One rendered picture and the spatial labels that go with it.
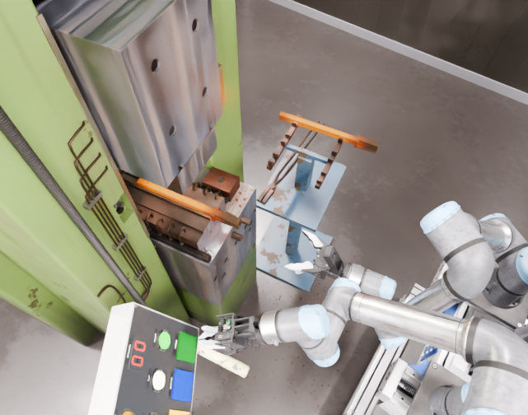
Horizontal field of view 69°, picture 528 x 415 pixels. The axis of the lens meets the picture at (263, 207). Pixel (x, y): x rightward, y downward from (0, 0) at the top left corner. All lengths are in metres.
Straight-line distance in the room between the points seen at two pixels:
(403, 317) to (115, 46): 0.80
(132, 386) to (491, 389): 0.76
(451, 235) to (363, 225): 1.51
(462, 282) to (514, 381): 0.35
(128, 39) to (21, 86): 0.20
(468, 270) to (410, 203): 1.71
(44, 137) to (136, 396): 0.62
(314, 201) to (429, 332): 0.99
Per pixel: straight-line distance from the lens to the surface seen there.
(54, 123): 0.87
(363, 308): 0.99
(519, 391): 0.86
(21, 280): 1.73
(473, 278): 1.13
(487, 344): 0.90
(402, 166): 2.97
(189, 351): 1.21
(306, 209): 1.75
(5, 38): 0.77
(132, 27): 0.79
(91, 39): 0.78
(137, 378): 1.07
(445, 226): 1.14
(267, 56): 3.70
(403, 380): 1.54
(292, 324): 0.91
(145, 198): 1.48
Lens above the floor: 2.17
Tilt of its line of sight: 57 degrees down
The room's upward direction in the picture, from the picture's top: 1 degrees clockwise
